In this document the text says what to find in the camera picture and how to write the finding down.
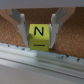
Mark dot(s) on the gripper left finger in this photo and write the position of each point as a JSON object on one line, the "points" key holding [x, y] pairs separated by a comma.
{"points": [[20, 24]]}

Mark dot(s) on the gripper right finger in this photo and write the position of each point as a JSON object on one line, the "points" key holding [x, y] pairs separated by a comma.
{"points": [[56, 25]]}

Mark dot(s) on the yellow block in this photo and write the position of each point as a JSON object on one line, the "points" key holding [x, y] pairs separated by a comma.
{"points": [[39, 36]]}

